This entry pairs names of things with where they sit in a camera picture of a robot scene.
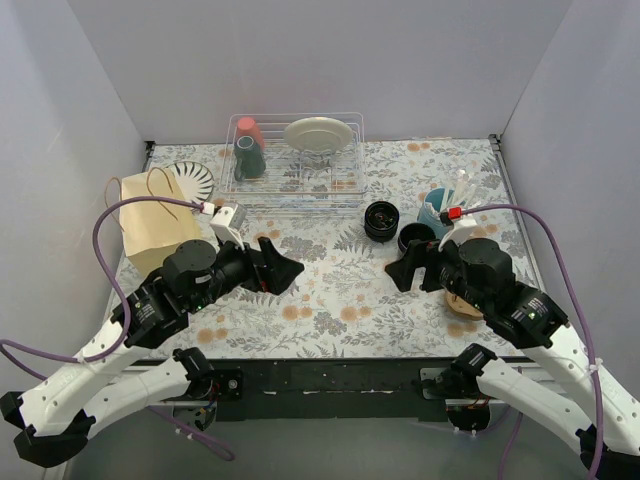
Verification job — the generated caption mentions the dark green mug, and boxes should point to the dark green mug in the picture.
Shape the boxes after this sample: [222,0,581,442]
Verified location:
[234,135,266,182]

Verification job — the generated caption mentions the pink cup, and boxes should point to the pink cup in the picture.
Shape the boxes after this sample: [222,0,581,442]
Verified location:
[236,116,265,150]

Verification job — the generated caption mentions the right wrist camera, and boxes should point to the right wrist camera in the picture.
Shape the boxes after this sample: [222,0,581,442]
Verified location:
[438,206,477,251]

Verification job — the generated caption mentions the brown paper bag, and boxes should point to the brown paper bag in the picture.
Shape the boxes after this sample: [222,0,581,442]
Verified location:
[108,167,202,277]

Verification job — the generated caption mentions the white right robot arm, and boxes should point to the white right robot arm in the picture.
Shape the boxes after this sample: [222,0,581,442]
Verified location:
[385,238,639,479]

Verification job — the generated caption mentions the stack of black lids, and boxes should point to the stack of black lids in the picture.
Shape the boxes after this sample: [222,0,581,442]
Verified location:
[364,201,400,243]

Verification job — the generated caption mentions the striped black white plate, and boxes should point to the striped black white plate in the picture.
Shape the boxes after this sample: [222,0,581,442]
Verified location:
[166,161,214,204]

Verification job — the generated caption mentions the stack of black cups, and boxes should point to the stack of black cups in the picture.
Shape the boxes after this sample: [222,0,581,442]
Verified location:
[397,222,436,254]

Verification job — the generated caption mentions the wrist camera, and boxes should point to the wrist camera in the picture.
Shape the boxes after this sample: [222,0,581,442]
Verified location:
[438,206,477,251]
[201,202,247,250]

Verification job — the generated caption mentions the white wire dish rack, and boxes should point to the white wire dish rack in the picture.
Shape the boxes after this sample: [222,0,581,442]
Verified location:
[219,112,367,212]

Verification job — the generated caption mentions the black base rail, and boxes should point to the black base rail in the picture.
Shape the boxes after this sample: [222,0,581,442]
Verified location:
[124,357,526,426]

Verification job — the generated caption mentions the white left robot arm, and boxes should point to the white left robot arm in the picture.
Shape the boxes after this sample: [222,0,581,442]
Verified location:
[1,237,304,468]

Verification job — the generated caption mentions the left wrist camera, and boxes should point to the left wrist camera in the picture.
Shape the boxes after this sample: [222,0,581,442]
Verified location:
[201,202,247,250]

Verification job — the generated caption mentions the floral table mat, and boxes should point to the floral table mat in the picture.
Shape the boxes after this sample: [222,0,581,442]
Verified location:
[152,139,516,359]

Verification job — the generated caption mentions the brown cardboard cup carriers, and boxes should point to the brown cardboard cup carriers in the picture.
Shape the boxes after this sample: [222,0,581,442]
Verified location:
[445,291,483,321]

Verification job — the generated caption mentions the cream ceramic plate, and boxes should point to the cream ceramic plate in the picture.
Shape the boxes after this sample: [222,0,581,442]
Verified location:
[283,117,353,153]

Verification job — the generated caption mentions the blue cup holder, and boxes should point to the blue cup holder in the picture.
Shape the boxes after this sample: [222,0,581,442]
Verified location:
[417,187,455,239]

